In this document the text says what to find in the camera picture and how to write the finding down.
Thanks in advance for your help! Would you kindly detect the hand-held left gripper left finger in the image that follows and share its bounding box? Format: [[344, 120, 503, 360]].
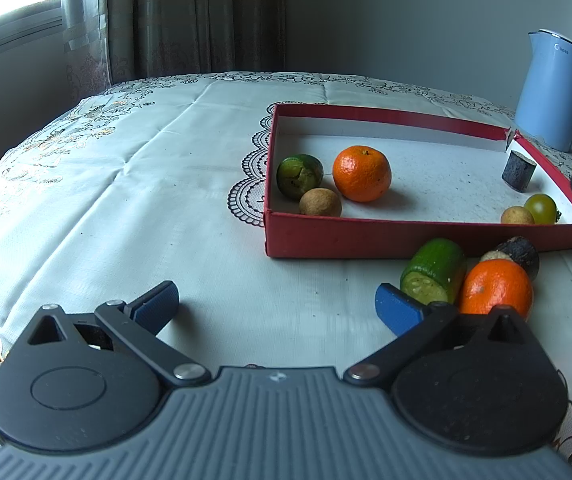
[[26, 281, 211, 388]]

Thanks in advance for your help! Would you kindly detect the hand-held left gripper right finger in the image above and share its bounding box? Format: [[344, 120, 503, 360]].
[[344, 283, 534, 388]]

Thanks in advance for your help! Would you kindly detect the green cherry tomato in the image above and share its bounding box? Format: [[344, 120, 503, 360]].
[[524, 193, 561, 225]]

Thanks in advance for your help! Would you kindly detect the long green cucumber piece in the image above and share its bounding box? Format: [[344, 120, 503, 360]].
[[400, 238, 467, 305]]

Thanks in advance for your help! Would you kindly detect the red cardboard box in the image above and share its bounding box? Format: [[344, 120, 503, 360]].
[[264, 103, 572, 259]]

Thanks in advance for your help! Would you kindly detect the brown longan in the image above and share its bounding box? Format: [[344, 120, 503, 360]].
[[500, 206, 535, 225], [299, 188, 343, 218]]

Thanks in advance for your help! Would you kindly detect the short green cucumber piece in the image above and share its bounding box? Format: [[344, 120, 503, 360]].
[[276, 154, 325, 200]]

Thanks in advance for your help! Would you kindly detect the short dark sugarcane piece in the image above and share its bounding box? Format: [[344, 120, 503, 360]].
[[501, 150, 538, 192]]

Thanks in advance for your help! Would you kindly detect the long dark sugarcane piece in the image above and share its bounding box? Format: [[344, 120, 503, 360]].
[[480, 236, 540, 281]]

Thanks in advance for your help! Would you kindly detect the large orange mandarin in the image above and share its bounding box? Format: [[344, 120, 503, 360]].
[[458, 259, 534, 322]]

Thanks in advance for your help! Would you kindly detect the light blue electric kettle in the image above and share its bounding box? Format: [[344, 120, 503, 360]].
[[513, 29, 572, 153]]

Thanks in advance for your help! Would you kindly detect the small orange mandarin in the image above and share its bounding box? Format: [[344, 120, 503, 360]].
[[332, 145, 393, 203]]

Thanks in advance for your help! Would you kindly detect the grey-brown curtain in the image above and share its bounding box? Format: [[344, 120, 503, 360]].
[[63, 0, 287, 96]]

